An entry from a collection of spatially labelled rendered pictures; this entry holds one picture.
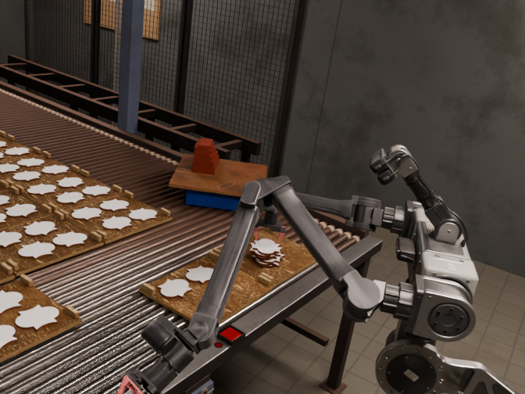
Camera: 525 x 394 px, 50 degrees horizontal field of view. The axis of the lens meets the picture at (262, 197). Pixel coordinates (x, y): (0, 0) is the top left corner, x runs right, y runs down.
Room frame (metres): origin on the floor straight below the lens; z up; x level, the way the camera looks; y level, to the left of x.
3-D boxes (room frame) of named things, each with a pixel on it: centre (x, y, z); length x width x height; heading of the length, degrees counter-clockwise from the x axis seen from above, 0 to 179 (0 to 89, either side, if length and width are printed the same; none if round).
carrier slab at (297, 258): (2.28, -0.06, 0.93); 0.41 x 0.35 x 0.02; 146
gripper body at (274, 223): (2.24, -0.05, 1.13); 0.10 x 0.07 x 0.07; 91
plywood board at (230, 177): (2.93, 0.24, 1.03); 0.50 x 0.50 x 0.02; 1
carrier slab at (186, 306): (1.92, 0.16, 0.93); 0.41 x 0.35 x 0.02; 148
